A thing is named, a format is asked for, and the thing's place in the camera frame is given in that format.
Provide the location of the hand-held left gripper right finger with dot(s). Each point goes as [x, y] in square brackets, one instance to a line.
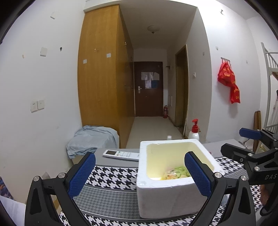
[196, 173]

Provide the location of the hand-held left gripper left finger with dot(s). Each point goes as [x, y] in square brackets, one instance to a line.
[82, 173]

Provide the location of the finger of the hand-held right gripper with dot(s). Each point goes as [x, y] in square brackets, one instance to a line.
[249, 133]
[234, 151]

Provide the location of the white foam box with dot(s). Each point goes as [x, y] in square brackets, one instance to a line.
[165, 200]

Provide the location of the green snack packet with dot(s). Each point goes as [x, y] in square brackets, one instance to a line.
[173, 173]

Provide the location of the houndstooth tablecloth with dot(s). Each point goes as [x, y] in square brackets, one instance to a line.
[113, 186]

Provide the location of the pale blue cloth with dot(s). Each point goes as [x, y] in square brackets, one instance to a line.
[91, 139]

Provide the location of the white pump bottle red cap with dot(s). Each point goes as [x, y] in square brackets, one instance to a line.
[194, 135]

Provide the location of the red plastic bag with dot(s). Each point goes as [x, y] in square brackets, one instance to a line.
[225, 75]
[235, 94]

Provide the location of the white remote control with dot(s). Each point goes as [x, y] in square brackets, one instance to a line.
[119, 154]

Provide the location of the red fire extinguisher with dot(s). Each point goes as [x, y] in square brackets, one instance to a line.
[165, 112]

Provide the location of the wooden side door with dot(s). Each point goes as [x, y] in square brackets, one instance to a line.
[181, 91]

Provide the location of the white paper sheet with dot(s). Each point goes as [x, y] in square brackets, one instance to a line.
[10, 213]

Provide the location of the dark brown door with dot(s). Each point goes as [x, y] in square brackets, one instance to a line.
[148, 102]

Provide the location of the wooden wardrobe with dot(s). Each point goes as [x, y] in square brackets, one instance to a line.
[100, 87]

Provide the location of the blue paper notice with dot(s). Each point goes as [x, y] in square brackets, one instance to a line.
[154, 84]

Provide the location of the white paper notices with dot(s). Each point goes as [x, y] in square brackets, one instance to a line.
[146, 76]

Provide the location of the ceiling lamp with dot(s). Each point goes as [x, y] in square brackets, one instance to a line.
[153, 28]

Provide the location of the white metal bed frame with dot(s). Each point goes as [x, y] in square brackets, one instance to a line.
[268, 87]

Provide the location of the metal wall hook rack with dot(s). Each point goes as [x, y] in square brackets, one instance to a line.
[225, 59]

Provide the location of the white wall switch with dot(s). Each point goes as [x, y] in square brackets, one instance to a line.
[40, 104]

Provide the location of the white wall socket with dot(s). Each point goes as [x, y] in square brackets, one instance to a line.
[33, 106]

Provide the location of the white wall box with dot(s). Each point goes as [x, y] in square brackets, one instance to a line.
[43, 51]

